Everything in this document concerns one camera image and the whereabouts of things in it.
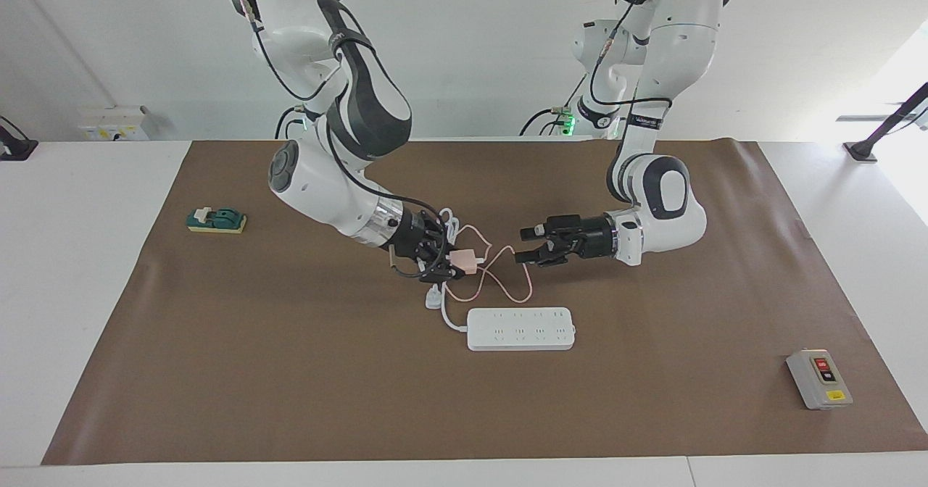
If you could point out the black slanted stand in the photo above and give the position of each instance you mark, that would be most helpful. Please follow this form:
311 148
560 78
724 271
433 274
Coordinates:
860 152

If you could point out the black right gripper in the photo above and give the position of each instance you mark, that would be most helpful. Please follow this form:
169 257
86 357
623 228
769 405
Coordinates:
417 237

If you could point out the grey on-off switch box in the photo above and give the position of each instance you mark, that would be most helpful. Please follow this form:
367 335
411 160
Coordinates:
819 382

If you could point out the white wall socket box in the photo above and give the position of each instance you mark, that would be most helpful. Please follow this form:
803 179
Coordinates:
109 121

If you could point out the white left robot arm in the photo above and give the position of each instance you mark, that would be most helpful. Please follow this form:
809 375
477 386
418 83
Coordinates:
667 190

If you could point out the white power strip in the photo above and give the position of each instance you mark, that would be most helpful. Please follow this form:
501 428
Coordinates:
522 338

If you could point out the brown table mat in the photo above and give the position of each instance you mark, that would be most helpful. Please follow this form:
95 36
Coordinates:
290 400

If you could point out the pink wall charger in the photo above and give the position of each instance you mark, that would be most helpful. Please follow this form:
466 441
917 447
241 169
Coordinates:
464 261

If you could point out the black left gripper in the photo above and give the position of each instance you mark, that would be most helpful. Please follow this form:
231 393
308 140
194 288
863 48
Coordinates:
591 237

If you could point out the green circuit board module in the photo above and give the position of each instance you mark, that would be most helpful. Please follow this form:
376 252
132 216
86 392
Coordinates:
221 219

